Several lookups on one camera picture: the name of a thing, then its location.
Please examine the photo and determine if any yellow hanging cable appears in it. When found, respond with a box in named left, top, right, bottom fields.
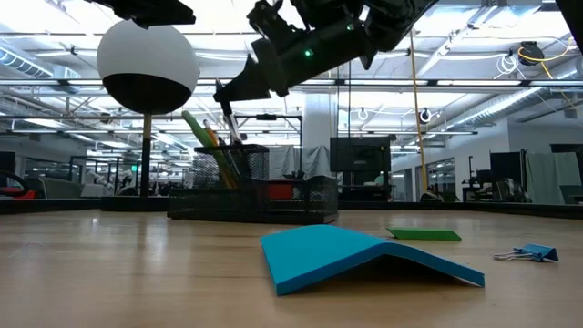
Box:
left=408, top=29, right=430, bottom=197

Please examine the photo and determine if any white and black globe lamp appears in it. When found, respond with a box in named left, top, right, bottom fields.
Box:
left=97, top=20, right=200, bottom=213

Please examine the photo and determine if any black cabinet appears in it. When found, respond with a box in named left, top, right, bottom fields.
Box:
left=330, top=136, right=392, bottom=202

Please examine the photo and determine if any blue binder clip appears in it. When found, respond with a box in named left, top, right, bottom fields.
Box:
left=492, top=243, right=560, bottom=264

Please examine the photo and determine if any blue sticky note pad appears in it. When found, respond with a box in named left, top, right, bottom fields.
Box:
left=260, top=224, right=486, bottom=297

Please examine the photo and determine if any red box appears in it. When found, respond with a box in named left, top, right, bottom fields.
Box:
left=267, top=181, right=294, bottom=201

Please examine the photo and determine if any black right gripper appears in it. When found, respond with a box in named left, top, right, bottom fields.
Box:
left=212, top=20, right=373, bottom=104

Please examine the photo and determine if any yellow pencil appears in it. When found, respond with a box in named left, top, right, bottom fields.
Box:
left=201, top=118, right=238, bottom=189

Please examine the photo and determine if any black mesh desk organizer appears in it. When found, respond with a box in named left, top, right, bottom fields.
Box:
left=167, top=144, right=340, bottom=225

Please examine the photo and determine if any green marker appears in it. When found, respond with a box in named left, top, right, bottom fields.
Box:
left=180, top=108, right=238, bottom=189

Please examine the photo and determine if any green sticky note pad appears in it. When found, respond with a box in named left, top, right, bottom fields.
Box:
left=386, top=226, right=463, bottom=242

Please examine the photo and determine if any grey cover cloth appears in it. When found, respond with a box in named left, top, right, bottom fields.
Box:
left=269, top=145, right=332, bottom=181

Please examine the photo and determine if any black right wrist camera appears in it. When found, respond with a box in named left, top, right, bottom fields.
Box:
left=247, top=0, right=302, bottom=46

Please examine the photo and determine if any black ceiling cable reel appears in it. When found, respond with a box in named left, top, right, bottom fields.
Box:
left=517, top=40, right=547, bottom=67

